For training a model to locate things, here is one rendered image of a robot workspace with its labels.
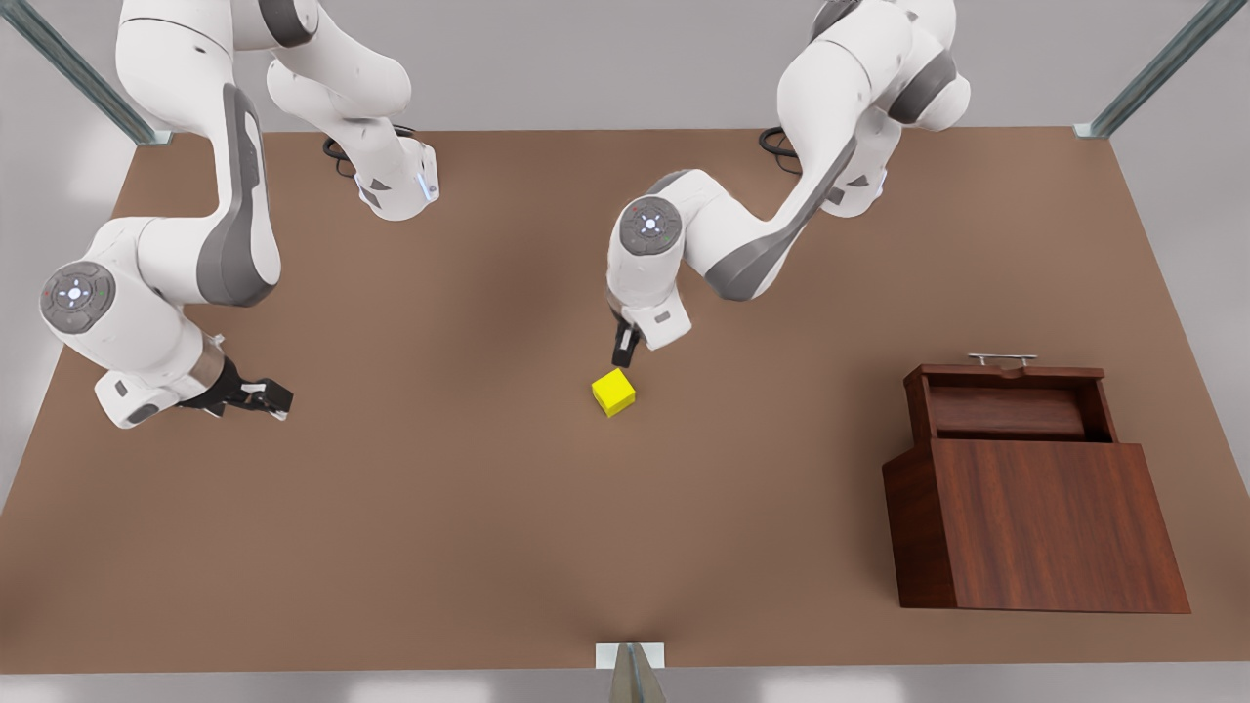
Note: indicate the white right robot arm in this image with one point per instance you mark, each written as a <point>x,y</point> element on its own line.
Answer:
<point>156,264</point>

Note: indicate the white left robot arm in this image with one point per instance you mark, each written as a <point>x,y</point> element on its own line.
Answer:
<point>752,254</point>

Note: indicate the dark wooden drawer cabinet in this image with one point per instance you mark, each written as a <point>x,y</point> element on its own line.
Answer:
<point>1045,527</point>

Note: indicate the yellow cube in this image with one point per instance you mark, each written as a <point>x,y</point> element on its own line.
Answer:
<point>613,392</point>

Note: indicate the silver frame post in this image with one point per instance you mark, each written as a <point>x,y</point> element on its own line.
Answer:
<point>1157,68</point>
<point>631,674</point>
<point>78,68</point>

